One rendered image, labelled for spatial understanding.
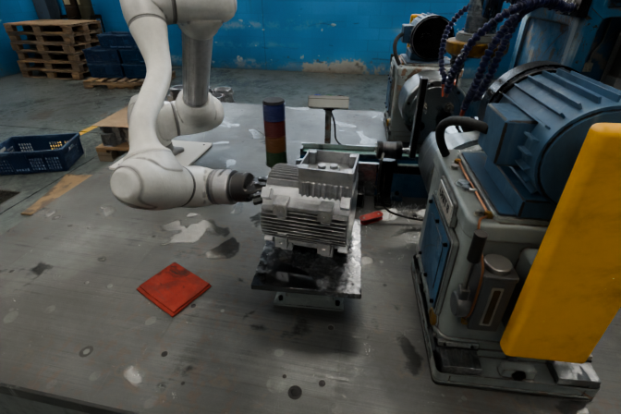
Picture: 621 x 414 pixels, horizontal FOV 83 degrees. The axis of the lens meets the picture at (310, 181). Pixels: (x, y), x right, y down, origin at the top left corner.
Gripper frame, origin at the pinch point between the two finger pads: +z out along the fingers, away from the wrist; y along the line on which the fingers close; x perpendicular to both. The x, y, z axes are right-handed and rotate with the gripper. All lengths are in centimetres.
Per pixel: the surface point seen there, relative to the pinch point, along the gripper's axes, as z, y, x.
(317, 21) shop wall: -138, 593, 0
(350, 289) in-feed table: 9.4, -14.8, 16.7
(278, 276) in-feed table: -6.6, -15.0, 14.4
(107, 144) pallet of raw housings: -254, 179, 57
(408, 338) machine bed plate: 21.4, -14.7, 30.3
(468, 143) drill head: 35.1, 15.9, -3.2
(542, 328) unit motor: 41.4, -25.5, 10.3
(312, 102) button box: -18, 71, -1
